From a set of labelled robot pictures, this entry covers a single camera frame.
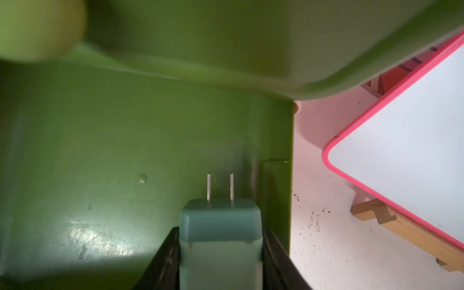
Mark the wooden whiteboard stand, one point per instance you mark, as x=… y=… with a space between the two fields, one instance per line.
x=448 y=256

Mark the pink framed whiteboard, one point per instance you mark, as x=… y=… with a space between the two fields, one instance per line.
x=408 y=148

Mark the yellow green drawer cabinet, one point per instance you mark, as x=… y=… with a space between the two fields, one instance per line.
x=295 y=49

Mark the green drawer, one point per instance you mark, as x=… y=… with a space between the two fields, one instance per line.
x=97 y=164

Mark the green plug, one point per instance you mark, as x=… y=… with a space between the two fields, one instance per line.
x=221 y=243

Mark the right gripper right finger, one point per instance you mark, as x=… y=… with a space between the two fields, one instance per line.
x=279 y=272

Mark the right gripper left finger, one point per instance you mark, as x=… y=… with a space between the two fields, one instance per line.
x=163 y=272

